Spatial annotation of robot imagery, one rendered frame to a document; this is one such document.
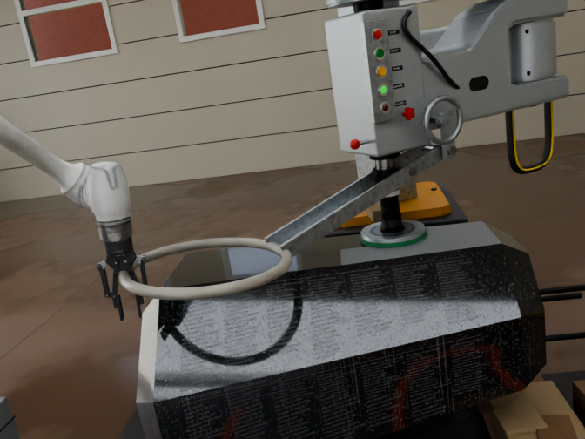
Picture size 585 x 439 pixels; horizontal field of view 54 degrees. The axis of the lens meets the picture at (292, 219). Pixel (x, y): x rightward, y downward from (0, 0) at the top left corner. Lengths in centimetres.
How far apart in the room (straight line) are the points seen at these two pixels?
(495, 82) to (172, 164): 683
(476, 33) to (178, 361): 137
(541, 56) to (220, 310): 138
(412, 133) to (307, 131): 615
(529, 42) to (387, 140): 69
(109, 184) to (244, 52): 652
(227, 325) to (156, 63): 686
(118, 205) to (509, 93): 131
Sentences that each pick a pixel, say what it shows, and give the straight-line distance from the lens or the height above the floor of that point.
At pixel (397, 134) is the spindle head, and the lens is 177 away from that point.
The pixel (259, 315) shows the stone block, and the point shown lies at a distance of 173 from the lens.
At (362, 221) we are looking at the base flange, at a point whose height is 76.
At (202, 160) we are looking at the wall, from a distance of 833.
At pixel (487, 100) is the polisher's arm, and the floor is 124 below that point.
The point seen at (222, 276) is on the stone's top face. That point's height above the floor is 84.
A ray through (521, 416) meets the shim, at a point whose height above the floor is 26.
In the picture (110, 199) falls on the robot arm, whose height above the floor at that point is 119.
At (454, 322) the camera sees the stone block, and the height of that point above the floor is 68.
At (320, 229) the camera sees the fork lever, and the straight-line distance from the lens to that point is 172.
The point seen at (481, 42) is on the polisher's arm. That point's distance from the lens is 200.
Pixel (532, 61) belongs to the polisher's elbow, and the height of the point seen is 133.
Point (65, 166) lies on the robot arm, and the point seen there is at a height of 127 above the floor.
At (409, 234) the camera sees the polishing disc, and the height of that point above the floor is 87.
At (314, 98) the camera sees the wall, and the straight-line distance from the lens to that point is 785.
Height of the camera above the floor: 147
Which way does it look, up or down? 16 degrees down
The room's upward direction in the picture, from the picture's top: 9 degrees counter-clockwise
